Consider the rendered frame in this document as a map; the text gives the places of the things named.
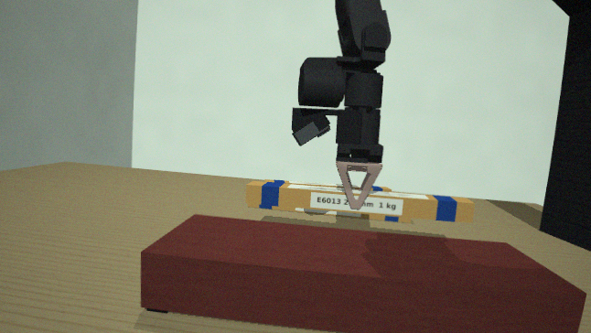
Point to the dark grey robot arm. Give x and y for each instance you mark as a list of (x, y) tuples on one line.
[(322, 81)]

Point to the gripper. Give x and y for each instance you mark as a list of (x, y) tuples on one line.
[(358, 161)]

